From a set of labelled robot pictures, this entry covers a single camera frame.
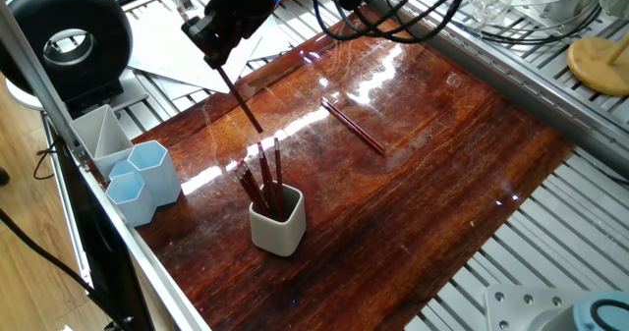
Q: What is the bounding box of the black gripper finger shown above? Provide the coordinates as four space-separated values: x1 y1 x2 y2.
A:
180 14 226 60
203 21 257 71

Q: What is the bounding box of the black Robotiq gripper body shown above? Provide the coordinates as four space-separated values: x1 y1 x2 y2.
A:
203 0 285 40

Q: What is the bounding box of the white square ceramic pen holder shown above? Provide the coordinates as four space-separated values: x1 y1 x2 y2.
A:
249 183 308 257

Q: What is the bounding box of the light blue hexagonal pen holder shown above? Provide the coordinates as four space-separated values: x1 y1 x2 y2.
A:
104 139 183 228

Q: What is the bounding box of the white divided square pen holder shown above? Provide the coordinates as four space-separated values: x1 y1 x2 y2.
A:
69 103 135 181

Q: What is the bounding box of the white paper sheet stack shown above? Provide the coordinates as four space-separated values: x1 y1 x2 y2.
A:
126 0 296 96

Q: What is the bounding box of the black monitor panel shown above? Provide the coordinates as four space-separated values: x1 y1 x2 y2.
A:
48 137 156 331

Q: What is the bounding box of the red-brown wooden board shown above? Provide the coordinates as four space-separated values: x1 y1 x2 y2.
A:
130 4 576 331

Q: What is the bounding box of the round wooden stand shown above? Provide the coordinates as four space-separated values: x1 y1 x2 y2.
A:
566 26 629 98

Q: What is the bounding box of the black ring-shaped lamp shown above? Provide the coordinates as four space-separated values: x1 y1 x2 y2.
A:
0 0 148 121

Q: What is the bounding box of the black floor cable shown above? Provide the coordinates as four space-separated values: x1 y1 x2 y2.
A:
0 207 127 331

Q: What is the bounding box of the black cable pair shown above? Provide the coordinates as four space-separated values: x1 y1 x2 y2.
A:
456 4 603 46

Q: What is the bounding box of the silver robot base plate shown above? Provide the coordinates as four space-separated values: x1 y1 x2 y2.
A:
484 284 591 331

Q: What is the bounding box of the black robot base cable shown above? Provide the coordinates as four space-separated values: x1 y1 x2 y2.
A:
589 299 629 331

